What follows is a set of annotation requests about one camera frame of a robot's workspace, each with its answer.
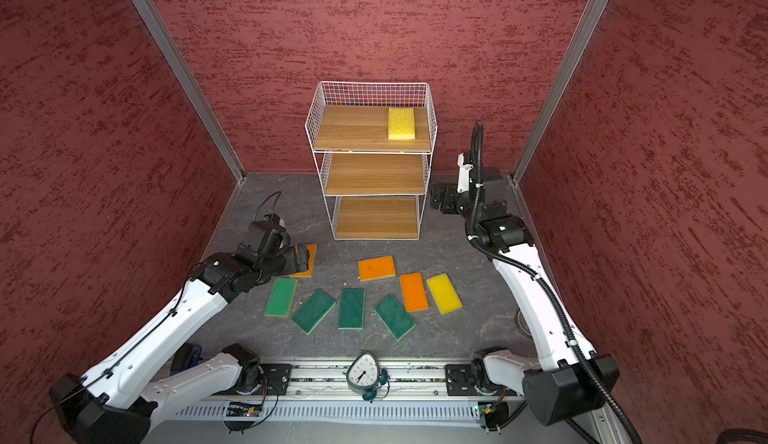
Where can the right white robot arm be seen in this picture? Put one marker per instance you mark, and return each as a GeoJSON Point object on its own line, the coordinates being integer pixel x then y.
{"type": "Point", "coordinates": [567, 377]}

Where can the wooden shelf board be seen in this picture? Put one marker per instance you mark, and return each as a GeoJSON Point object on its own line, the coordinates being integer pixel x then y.
{"type": "Point", "coordinates": [365, 129]}
{"type": "Point", "coordinates": [374, 174]}
{"type": "Point", "coordinates": [377, 218]}

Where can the orange sponge right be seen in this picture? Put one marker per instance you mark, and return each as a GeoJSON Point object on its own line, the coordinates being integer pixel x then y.
{"type": "Point", "coordinates": [413, 292]}

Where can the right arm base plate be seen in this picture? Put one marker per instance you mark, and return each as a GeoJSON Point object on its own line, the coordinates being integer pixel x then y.
{"type": "Point", "coordinates": [461, 382]}

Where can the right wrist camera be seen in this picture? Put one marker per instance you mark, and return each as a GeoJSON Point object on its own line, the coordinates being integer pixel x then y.
{"type": "Point", "coordinates": [466, 166]}

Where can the white kitchen timer dial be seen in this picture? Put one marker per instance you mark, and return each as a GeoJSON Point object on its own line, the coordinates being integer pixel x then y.
{"type": "Point", "coordinates": [366, 377]}

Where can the dark green sponge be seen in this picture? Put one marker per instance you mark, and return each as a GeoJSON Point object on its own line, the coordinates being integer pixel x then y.
{"type": "Point", "coordinates": [313, 311]}
{"type": "Point", "coordinates": [394, 316]}
{"type": "Point", "coordinates": [352, 306]}

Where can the middle wooden shelf board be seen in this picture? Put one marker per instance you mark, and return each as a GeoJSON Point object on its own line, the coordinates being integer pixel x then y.
{"type": "Point", "coordinates": [374, 174]}

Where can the white wire shelf rack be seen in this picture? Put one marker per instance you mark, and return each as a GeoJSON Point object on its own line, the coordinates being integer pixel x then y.
{"type": "Point", "coordinates": [389, 95]}

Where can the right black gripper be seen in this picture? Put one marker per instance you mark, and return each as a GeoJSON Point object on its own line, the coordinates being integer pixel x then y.
{"type": "Point", "coordinates": [450, 193]}

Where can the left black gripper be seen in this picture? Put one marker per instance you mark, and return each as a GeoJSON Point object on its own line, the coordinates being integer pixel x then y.
{"type": "Point", "coordinates": [291, 263]}

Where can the top wooden shelf board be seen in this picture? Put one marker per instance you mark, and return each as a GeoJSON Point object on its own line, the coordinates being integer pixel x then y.
{"type": "Point", "coordinates": [365, 129]}

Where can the dark green sponge upright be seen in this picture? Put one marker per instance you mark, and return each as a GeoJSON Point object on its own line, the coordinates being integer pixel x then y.
{"type": "Point", "coordinates": [352, 306]}

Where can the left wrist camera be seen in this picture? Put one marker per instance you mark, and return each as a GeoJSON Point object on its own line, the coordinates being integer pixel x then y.
{"type": "Point", "coordinates": [267, 209]}

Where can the yellow sponge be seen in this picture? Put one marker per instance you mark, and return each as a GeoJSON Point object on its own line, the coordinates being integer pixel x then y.
{"type": "Point", "coordinates": [401, 124]}
{"type": "Point", "coordinates": [444, 294]}

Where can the orange sponge centre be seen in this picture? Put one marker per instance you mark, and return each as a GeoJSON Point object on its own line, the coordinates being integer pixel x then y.
{"type": "Point", "coordinates": [376, 268]}

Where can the bottom wooden shelf board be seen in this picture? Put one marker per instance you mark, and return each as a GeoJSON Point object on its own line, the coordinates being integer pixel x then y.
{"type": "Point", "coordinates": [377, 218]}

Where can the blue stapler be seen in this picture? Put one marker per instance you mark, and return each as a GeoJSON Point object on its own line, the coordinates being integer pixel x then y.
{"type": "Point", "coordinates": [186, 357]}

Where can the orange sponge far left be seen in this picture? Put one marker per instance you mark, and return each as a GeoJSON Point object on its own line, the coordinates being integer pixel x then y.
{"type": "Point", "coordinates": [312, 250]}

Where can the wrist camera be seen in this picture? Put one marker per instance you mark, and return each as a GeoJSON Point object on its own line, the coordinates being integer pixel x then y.
{"type": "Point", "coordinates": [267, 209]}
{"type": "Point", "coordinates": [466, 166]}

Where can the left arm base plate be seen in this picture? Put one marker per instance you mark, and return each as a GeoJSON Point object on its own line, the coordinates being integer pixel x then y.
{"type": "Point", "coordinates": [273, 379]}

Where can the aluminium mounting rail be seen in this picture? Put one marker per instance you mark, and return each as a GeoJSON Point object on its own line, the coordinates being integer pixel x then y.
{"type": "Point", "coordinates": [390, 378]}

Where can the orange sponge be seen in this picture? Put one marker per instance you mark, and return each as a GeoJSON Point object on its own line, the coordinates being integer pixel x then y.
{"type": "Point", "coordinates": [376, 268]}
{"type": "Point", "coordinates": [312, 250]}
{"type": "Point", "coordinates": [413, 292]}

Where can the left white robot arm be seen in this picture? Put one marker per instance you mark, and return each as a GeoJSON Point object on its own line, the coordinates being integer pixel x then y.
{"type": "Point", "coordinates": [80, 402]}

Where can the brown tape roll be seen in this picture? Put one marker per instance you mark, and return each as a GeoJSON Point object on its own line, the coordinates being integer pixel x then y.
{"type": "Point", "coordinates": [522, 325]}

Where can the light green sponge left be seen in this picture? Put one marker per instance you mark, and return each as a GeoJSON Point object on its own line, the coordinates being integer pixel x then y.
{"type": "Point", "coordinates": [281, 298]}

